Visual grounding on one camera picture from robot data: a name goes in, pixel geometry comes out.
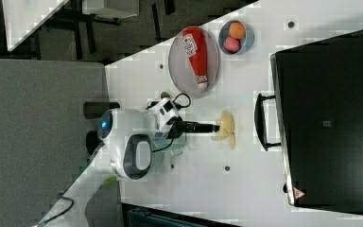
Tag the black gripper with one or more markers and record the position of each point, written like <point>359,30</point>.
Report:
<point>180,126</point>

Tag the peeled toy banana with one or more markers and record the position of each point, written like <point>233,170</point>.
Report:
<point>226,129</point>

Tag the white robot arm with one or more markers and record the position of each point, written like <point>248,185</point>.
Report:
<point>127,136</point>

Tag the green mug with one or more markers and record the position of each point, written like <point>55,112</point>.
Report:
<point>172,146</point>

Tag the red toy strawberry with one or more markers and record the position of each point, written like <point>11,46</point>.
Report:
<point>164,95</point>

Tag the grey oval tray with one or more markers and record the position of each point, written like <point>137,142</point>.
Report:
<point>181,70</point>

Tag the pink toy fruit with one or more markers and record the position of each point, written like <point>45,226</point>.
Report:
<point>232,45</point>

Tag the red ketchup bottle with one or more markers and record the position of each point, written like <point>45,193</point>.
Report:
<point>194,45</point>

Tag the blue-grey bowl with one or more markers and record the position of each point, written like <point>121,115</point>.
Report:
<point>246,43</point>

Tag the orange toy fruit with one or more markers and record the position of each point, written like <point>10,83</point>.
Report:
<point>237,30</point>

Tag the green marker pen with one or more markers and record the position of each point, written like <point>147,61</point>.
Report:
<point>110,181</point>

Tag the black oven appliance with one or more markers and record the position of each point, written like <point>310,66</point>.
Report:
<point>318,91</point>

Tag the black cylinder container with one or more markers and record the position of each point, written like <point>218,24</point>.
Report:
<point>91,142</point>

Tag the white background table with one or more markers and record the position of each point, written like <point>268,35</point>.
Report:
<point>23,17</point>

